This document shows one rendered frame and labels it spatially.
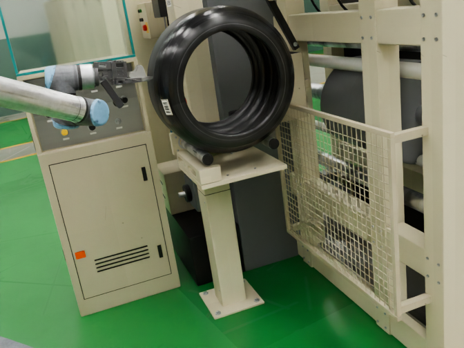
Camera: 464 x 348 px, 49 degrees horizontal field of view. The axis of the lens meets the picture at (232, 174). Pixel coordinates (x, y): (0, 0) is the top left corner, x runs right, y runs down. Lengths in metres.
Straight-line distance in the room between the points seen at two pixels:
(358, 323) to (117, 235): 1.26
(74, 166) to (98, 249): 0.46
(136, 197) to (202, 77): 0.76
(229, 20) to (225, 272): 1.25
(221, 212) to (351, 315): 0.78
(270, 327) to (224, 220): 0.54
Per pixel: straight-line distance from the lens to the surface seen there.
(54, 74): 1.88
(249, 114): 2.25
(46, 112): 1.67
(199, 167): 1.99
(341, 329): 2.45
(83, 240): 2.71
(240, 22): 1.93
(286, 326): 2.49
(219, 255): 2.53
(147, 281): 2.86
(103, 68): 1.91
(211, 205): 2.42
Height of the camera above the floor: 1.45
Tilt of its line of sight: 18 degrees down
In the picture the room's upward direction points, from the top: 8 degrees counter-clockwise
